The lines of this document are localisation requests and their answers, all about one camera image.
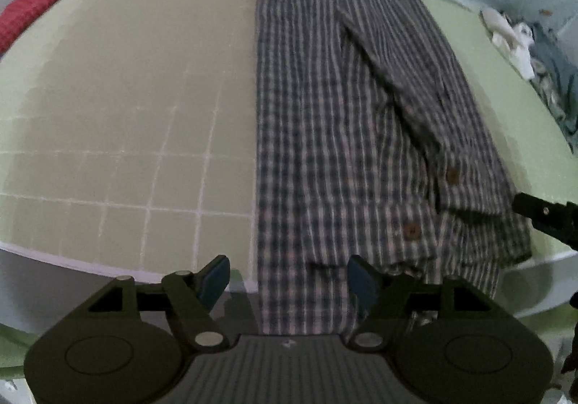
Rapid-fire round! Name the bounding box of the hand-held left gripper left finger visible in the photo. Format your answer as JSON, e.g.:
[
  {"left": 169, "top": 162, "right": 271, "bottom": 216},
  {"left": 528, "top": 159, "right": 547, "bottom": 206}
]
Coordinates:
[{"left": 86, "top": 255, "right": 231, "bottom": 353}]

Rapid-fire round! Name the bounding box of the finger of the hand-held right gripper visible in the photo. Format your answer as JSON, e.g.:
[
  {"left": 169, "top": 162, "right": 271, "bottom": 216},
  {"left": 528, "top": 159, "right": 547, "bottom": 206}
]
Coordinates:
[{"left": 512, "top": 192, "right": 578, "bottom": 251}]

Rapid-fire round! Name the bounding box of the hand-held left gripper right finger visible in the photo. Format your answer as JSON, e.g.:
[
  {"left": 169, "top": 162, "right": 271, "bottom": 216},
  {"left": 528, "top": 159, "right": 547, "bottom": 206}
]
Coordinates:
[{"left": 347, "top": 255, "right": 493, "bottom": 353}]

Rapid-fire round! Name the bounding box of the blue white checked shirt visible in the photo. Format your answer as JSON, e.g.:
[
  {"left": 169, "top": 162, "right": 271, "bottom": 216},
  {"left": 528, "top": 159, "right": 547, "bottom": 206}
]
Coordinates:
[{"left": 255, "top": 0, "right": 534, "bottom": 337}]

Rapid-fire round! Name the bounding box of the white mattress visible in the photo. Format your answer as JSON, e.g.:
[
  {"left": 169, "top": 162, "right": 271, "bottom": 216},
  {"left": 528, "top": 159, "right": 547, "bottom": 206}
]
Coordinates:
[{"left": 0, "top": 241, "right": 578, "bottom": 332}]

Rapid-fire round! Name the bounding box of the light grey garment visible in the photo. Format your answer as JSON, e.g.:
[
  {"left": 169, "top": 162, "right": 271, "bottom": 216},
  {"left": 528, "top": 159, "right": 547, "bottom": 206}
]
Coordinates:
[{"left": 535, "top": 65, "right": 578, "bottom": 138}]

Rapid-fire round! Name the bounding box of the blue-grey garment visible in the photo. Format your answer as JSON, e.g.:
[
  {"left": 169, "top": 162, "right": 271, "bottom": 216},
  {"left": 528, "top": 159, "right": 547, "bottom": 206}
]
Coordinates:
[{"left": 530, "top": 22, "right": 578, "bottom": 116}]

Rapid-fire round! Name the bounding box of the white garment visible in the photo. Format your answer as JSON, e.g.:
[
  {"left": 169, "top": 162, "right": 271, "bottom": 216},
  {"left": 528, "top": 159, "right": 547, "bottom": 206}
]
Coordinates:
[{"left": 481, "top": 8, "right": 538, "bottom": 80}]

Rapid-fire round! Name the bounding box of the red checked cloth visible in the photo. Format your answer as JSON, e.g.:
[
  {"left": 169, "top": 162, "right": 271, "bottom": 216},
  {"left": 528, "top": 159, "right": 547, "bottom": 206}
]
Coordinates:
[{"left": 0, "top": 0, "right": 83, "bottom": 55}]

